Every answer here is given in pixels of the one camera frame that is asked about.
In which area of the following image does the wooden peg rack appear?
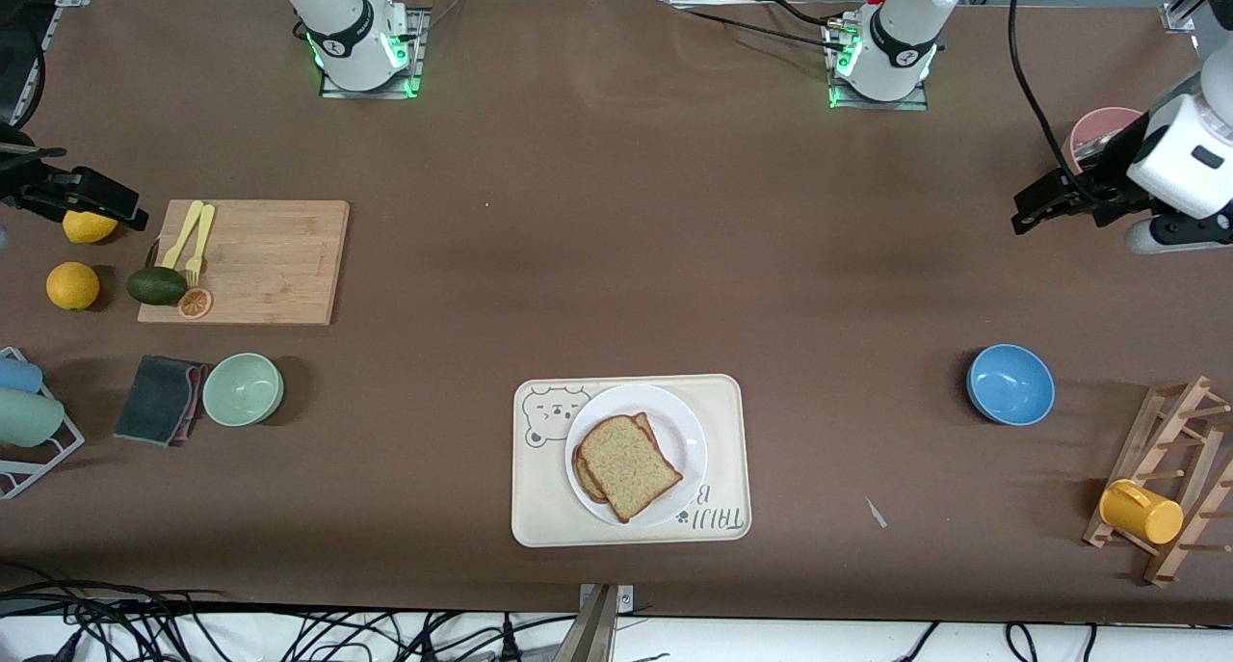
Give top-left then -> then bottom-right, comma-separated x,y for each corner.
1082,375 -> 1233,588

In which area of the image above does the black floor cable bundle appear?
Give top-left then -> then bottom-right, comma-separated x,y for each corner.
0,564 -> 579,662

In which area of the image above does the plain bread slice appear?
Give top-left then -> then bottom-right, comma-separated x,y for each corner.
576,414 -> 684,524

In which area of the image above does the light blue cup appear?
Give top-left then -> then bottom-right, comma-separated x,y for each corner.
0,356 -> 44,395

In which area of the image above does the pale green cup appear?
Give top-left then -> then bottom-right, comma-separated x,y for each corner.
0,388 -> 66,448

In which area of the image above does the black table cable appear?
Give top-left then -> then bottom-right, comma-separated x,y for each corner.
669,0 -> 853,51

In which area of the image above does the wooden cutting board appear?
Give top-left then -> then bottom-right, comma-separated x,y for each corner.
137,199 -> 351,327

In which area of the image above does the grey folded cloth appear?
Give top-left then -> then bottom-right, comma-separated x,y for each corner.
113,356 -> 205,448

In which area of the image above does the yellow plastic knife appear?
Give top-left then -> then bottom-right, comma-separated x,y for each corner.
161,200 -> 205,270

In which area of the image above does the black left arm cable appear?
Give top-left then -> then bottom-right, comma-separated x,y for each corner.
1009,0 -> 1089,200

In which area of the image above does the yellow lemon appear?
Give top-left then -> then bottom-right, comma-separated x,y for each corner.
45,261 -> 101,311
63,211 -> 120,246

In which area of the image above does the pink bowl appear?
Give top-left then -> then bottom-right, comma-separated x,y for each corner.
1067,107 -> 1147,173

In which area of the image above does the cream bear tray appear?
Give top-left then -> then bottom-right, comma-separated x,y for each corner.
511,374 -> 752,548

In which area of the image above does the pale green bowl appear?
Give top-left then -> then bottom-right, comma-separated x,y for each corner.
201,353 -> 285,428

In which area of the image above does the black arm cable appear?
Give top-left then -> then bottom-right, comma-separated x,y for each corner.
10,16 -> 47,128
1009,0 -> 1089,200

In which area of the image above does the white round plate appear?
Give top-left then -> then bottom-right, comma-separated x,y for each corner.
564,384 -> 708,529

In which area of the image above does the yellow cup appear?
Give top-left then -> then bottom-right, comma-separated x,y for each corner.
1099,479 -> 1185,545

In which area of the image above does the green avocado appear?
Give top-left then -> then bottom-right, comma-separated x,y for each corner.
126,266 -> 190,306

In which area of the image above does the yellow plastic fork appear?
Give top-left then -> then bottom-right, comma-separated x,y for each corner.
185,204 -> 217,287

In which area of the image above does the white wire rack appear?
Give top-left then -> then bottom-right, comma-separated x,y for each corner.
0,347 -> 86,500

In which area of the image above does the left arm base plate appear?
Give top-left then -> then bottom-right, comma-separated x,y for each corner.
824,16 -> 931,112

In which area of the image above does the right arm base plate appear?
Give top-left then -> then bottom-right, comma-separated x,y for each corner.
320,7 -> 426,99

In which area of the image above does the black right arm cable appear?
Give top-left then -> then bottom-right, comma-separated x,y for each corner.
10,16 -> 47,128

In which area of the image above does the blue bowl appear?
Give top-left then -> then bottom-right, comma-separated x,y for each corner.
966,344 -> 1056,427

